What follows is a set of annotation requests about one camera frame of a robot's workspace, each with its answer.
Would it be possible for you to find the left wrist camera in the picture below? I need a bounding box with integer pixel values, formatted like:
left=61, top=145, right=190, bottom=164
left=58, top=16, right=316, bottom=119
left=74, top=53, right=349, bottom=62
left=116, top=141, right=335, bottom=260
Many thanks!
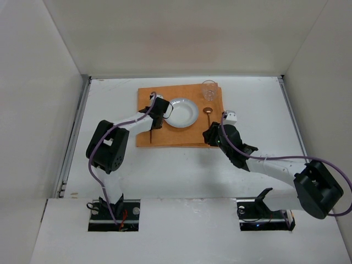
left=150, top=92, right=164, bottom=100

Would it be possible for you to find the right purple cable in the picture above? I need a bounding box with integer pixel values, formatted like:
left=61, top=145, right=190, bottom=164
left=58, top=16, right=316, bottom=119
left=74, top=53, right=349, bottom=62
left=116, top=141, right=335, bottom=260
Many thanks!
left=221, top=111, right=352, bottom=217

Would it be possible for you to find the white plate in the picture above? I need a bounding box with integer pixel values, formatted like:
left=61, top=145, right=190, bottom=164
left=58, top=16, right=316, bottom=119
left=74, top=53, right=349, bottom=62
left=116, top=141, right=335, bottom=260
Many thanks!
left=164, top=98, right=199, bottom=128

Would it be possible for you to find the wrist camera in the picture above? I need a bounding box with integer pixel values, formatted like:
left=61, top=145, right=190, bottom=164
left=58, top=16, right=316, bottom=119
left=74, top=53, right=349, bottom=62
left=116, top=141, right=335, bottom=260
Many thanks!
left=150, top=92, right=164, bottom=100
left=222, top=111, right=238, bottom=126

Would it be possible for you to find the copper spoon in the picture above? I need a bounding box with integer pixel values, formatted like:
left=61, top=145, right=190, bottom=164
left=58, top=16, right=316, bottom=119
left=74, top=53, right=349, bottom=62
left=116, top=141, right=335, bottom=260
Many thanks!
left=203, top=107, right=213, bottom=127

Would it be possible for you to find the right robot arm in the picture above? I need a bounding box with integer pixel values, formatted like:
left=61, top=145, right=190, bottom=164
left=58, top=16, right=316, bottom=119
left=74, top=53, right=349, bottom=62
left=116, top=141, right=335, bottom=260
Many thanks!
left=202, top=122, right=344, bottom=219

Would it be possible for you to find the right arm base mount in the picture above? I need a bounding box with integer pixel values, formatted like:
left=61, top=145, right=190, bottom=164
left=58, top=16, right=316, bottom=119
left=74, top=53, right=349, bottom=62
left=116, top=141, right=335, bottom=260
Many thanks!
left=236, top=188, right=296, bottom=232

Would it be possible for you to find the orange cloth placemat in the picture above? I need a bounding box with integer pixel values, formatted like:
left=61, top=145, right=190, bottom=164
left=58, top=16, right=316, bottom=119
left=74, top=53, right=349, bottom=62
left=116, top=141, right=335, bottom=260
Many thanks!
left=136, top=84, right=224, bottom=147

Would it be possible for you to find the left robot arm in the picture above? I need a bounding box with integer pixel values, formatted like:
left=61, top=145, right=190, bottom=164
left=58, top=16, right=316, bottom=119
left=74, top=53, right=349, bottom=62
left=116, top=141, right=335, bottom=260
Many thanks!
left=86, top=92, right=173, bottom=204

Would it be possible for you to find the clear drinking glass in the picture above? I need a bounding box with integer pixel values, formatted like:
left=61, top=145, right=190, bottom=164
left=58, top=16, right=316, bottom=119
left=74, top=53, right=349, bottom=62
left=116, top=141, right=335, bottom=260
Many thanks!
left=202, top=80, right=218, bottom=101

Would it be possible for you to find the purple cable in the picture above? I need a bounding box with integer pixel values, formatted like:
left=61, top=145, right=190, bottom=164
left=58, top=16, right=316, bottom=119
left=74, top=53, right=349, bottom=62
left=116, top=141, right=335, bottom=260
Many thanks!
left=221, top=111, right=352, bottom=217
left=87, top=91, right=158, bottom=225

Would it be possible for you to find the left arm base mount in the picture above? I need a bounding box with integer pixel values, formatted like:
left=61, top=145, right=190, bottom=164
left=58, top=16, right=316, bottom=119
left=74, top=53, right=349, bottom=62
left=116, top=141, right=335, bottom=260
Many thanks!
left=86, top=197, right=141, bottom=232

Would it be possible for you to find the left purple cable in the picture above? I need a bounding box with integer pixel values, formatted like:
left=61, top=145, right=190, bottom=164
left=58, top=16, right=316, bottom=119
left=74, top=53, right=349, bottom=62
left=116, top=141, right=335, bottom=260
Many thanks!
left=87, top=91, right=158, bottom=225

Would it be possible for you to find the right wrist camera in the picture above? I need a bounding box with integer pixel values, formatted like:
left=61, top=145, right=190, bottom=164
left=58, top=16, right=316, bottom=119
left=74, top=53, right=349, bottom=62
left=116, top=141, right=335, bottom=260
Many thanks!
left=222, top=111, right=238, bottom=126

